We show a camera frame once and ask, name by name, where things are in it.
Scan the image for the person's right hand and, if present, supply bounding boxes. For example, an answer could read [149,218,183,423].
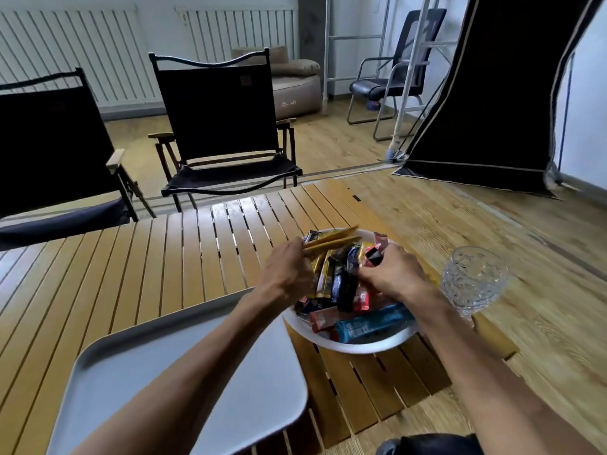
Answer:
[358,243,434,305]

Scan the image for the white round bowl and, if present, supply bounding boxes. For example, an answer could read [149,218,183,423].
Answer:
[282,227,423,355]

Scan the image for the person's left hand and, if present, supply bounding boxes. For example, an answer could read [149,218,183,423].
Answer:
[252,236,316,315]

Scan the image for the black fabric backdrop panel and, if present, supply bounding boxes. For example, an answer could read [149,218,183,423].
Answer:
[391,0,607,200]

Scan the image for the clear patterned glass cup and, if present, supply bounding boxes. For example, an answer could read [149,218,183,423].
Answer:
[439,246,511,320]

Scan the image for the grey rectangular tray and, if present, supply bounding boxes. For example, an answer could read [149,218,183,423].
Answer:
[46,286,309,455]

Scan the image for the beige inflatable sofa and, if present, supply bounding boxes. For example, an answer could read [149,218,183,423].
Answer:
[231,45,323,121]

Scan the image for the black office chair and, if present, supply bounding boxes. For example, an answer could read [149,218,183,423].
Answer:
[346,8,448,143]

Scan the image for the pile of sachets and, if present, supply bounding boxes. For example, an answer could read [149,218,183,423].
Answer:
[293,229,416,345]

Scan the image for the white wall radiator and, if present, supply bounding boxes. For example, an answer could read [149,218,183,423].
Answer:
[0,8,160,107]
[175,6,297,64]

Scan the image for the person's right leg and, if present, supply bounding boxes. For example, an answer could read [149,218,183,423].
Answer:
[377,433,484,455]

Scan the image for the person's right forearm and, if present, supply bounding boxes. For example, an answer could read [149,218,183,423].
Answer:
[407,284,603,455]

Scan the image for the person's left forearm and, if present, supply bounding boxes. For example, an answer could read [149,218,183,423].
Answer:
[71,291,290,455]

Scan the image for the white metal frame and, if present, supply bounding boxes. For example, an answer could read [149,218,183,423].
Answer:
[322,0,456,162]

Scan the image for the black folding chair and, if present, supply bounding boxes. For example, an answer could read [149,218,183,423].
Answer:
[147,47,304,213]
[0,67,157,252]

